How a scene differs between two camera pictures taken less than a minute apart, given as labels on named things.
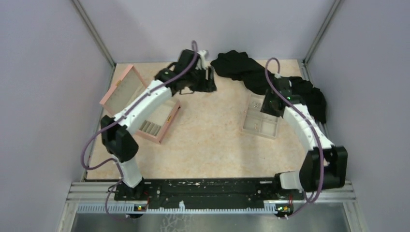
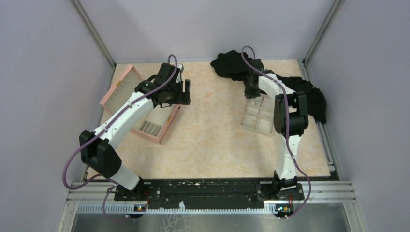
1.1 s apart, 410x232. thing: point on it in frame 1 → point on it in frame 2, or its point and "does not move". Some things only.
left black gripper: [208, 86] → [183, 98]
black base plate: [212, 193] does not move
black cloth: [237, 66] does not move
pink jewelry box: [128, 85] does not move
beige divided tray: [257, 122] does not move
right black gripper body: [267, 107] → [251, 91]
